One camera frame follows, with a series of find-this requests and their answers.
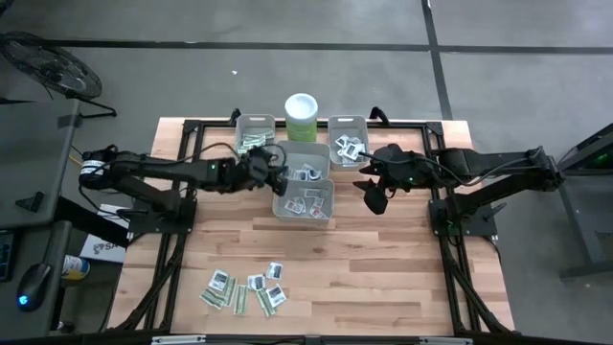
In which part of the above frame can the black wedge-shaped object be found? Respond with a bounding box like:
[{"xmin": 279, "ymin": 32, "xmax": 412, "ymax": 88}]
[{"xmin": 14, "ymin": 191, "xmax": 45, "ymax": 214}]

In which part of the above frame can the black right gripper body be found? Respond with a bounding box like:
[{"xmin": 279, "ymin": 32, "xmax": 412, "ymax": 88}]
[{"xmin": 375, "ymin": 142, "xmax": 426, "ymax": 194}]

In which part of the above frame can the dark grey metal cart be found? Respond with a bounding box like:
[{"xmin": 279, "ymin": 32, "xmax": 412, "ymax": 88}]
[{"xmin": 555, "ymin": 122, "xmax": 613, "ymax": 279}]

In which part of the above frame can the grey side table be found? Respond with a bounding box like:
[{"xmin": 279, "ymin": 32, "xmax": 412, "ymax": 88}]
[{"xmin": 0, "ymin": 98, "xmax": 81, "ymax": 227}]

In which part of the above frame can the black keypad device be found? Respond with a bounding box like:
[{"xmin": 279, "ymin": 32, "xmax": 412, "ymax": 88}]
[{"xmin": 0, "ymin": 231, "xmax": 15, "ymax": 283}]

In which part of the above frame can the white and yellow can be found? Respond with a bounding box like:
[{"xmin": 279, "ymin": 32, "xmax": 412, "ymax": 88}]
[{"xmin": 61, "ymin": 255, "xmax": 91, "ymax": 281}]

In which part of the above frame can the green wipes canister white lid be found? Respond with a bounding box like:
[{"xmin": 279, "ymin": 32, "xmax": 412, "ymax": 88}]
[{"xmin": 284, "ymin": 92, "xmax": 320, "ymax": 144}]

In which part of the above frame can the black floor fan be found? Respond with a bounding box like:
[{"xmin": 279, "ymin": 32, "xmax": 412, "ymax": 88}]
[{"xmin": 0, "ymin": 31, "xmax": 119, "ymax": 119}]

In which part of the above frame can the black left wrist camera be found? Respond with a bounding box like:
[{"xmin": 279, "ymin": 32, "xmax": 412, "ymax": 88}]
[{"xmin": 270, "ymin": 174, "xmax": 290, "ymax": 197}]

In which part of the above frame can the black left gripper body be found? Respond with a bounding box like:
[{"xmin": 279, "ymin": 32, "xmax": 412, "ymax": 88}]
[{"xmin": 233, "ymin": 146, "xmax": 280, "ymax": 194}]

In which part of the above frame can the silver mounting bracket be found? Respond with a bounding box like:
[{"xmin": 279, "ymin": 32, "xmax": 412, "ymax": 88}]
[
  {"xmin": 419, "ymin": 336, "xmax": 474, "ymax": 345},
  {"xmin": 150, "ymin": 334, "xmax": 207, "ymax": 345}
]

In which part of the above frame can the white printed cardboard box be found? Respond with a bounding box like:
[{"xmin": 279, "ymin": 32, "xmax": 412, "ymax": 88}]
[{"xmin": 79, "ymin": 203, "xmax": 133, "ymax": 264}]

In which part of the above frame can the black diagonal bar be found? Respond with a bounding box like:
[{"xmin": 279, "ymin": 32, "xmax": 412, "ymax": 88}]
[{"xmin": 55, "ymin": 195, "xmax": 130, "ymax": 249}]

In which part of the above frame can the grey plastic bin with slots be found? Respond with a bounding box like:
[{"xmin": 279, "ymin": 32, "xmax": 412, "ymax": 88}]
[
  {"xmin": 233, "ymin": 113, "xmax": 277, "ymax": 170},
  {"xmin": 328, "ymin": 114, "xmax": 371, "ymax": 172}
]

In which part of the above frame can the black computer mouse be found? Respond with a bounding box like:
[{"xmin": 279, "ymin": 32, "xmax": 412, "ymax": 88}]
[{"xmin": 15, "ymin": 262, "xmax": 53, "ymax": 313}]

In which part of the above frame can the grey desk top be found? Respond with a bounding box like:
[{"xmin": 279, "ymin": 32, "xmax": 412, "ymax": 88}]
[{"xmin": 0, "ymin": 224, "xmax": 73, "ymax": 339}]

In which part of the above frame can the wide grey plastic bin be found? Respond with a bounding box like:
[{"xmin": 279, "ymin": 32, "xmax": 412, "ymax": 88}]
[
  {"xmin": 271, "ymin": 178, "xmax": 335, "ymax": 223},
  {"xmin": 271, "ymin": 140, "xmax": 331, "ymax": 182}
]

